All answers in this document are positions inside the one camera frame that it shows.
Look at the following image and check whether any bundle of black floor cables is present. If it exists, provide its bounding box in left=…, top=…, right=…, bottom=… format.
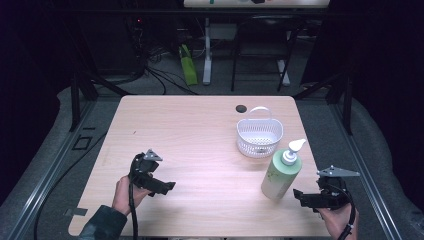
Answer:
left=123, top=16, right=201, bottom=97

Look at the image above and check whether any green bag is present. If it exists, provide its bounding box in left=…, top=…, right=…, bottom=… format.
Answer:
left=178, top=43, right=199, bottom=87

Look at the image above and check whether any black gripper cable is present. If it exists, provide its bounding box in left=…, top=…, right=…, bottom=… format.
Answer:
left=128, top=154, right=140, bottom=240
left=328, top=182, right=357, bottom=240

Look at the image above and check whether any black metal frame stand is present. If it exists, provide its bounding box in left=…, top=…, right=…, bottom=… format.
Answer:
left=67, top=64, right=135, bottom=133
left=292, top=64, right=355, bottom=136

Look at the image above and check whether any black floor cable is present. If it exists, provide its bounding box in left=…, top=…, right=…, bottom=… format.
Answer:
left=32, top=131, right=108, bottom=240

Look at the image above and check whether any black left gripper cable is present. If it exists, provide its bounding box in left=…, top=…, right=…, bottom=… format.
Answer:
left=128, top=154, right=140, bottom=240

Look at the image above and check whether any black metal chair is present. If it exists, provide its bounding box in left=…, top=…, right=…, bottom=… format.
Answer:
left=230, top=13, right=306, bottom=93

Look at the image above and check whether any person's left hand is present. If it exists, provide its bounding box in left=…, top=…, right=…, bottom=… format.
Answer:
left=111, top=175, right=152, bottom=216

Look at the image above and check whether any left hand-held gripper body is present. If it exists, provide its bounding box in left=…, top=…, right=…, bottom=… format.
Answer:
left=128, top=148, right=164, bottom=192

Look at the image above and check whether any white plastic basket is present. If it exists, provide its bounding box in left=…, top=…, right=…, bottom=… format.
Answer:
left=235, top=106, right=285, bottom=159

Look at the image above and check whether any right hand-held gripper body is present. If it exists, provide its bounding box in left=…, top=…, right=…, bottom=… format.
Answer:
left=315, top=165, right=361, bottom=212

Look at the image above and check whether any green pump bottle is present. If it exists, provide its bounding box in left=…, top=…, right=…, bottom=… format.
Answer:
left=260, top=138, right=307, bottom=201

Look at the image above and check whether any person's right hand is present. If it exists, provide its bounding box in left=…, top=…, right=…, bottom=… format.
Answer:
left=315, top=202, right=360, bottom=240

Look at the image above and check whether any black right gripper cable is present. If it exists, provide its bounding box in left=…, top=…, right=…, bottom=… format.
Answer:
left=328, top=182, right=357, bottom=240

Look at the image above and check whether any white desk leg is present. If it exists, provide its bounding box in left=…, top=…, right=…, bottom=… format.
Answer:
left=202, top=17, right=213, bottom=86

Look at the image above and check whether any grey tape strip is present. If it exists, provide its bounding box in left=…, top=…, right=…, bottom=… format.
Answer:
left=64, top=207, right=89, bottom=218

